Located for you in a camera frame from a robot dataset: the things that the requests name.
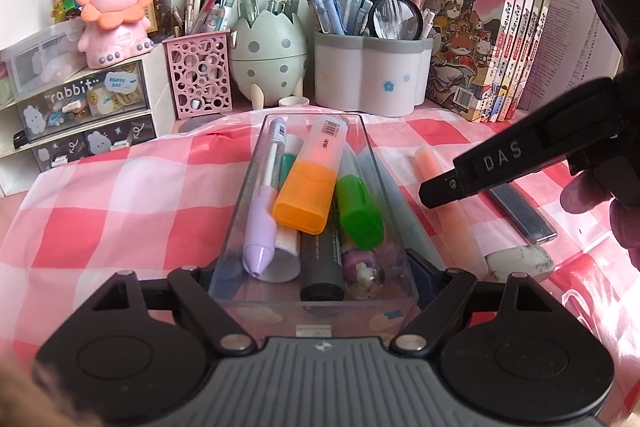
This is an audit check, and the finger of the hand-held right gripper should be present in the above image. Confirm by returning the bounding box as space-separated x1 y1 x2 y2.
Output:
419 77 623 208

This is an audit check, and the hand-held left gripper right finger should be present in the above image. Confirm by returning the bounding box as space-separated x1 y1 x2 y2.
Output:
390 249 556 355

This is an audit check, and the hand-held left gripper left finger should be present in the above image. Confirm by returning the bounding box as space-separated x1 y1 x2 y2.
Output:
87 264 258 355

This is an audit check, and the peach pink pen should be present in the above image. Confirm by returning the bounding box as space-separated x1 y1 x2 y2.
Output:
414 146 481 265

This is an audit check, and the small purple capsule toy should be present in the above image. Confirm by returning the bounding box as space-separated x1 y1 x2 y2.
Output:
340 247 388 303

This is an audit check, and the dark pencil lead case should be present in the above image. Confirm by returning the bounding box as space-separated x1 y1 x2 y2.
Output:
487 184 558 244

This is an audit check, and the light blue pen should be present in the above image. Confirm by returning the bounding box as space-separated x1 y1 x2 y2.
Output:
357 147 443 273

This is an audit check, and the lilac white pen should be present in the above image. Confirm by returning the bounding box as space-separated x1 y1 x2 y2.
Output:
242 117 288 280

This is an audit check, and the white marker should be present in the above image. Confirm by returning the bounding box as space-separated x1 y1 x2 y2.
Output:
260 134 306 284

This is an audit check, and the green highlighter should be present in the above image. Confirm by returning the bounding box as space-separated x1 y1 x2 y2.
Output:
335 147 386 250

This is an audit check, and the white eraser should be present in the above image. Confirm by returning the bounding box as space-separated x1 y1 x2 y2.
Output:
484 244 555 283

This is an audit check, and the black marker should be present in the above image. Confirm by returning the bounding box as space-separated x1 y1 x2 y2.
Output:
300 227 346 303

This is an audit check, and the clear plastic organizer tray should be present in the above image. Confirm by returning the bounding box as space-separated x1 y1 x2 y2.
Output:
207 112 421 338

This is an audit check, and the orange highlighter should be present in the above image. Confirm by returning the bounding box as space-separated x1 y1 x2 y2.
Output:
272 114 351 235

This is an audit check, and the person's right hand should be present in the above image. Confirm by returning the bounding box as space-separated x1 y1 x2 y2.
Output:
560 168 640 270

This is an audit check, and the open printed booklet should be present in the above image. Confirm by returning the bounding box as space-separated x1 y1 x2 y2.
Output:
522 0 626 112

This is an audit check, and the pink comic book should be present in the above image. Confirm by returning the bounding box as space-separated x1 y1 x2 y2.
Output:
500 0 542 122
509 0 556 120
491 0 532 122
425 0 523 124

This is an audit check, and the pink white checkered tablecloth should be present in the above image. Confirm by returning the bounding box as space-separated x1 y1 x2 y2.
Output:
0 107 640 388

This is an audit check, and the white grey flower-shaped pen holder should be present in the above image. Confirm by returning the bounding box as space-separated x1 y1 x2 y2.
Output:
312 29 435 116

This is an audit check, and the magnifying glass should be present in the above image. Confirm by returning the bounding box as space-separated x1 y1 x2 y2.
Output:
367 0 425 42

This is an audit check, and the black printed drawer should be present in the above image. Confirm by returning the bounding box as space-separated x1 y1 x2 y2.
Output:
32 114 156 172

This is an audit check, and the white drawer organizer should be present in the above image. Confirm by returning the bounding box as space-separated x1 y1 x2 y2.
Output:
0 42 177 198

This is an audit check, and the pink perforated pen holder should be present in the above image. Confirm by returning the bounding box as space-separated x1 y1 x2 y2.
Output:
164 31 233 120

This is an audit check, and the clear drawer with stickers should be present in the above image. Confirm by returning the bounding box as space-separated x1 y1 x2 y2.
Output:
17 62 151 142

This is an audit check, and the bunch of blue pens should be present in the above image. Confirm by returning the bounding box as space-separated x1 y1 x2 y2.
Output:
305 0 376 35

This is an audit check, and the green egg-shaped pen holder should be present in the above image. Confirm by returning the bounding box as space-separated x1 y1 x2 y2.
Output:
229 12 310 108

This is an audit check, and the clear lidded storage box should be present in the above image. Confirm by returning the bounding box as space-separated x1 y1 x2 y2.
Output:
0 23 96 108

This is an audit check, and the pink lion pencil sharpener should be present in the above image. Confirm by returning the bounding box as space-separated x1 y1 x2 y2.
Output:
75 0 156 68

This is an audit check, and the clear acrylic box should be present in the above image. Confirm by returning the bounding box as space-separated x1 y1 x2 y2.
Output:
147 0 188 42

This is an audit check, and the bunch of grey-green pens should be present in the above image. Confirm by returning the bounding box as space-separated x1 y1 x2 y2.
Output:
239 0 303 20

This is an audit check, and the small colourful figurine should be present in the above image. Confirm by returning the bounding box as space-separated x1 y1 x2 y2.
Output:
52 0 83 24

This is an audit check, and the white storage box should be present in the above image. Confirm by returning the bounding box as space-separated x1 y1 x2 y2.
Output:
0 0 58 52

